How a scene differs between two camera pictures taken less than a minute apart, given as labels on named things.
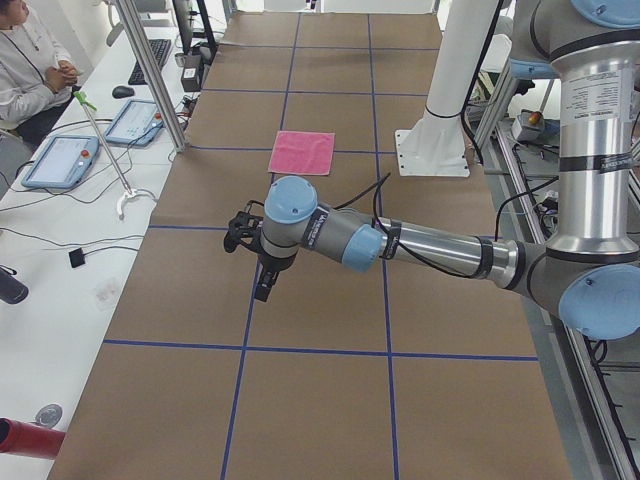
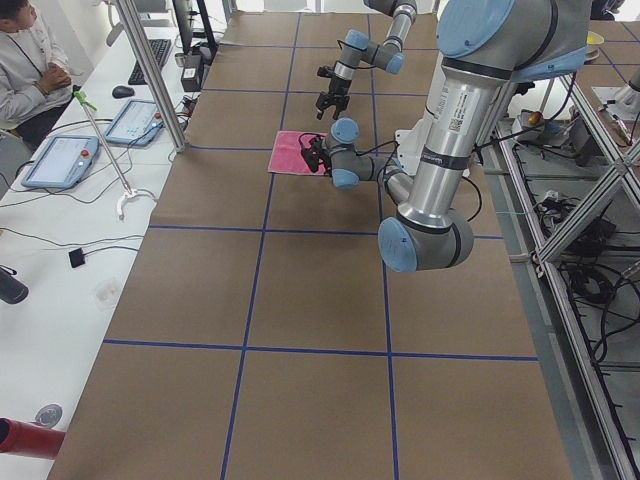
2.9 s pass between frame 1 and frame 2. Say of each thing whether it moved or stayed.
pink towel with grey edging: stayed
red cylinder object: stayed
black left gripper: moved
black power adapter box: stayed
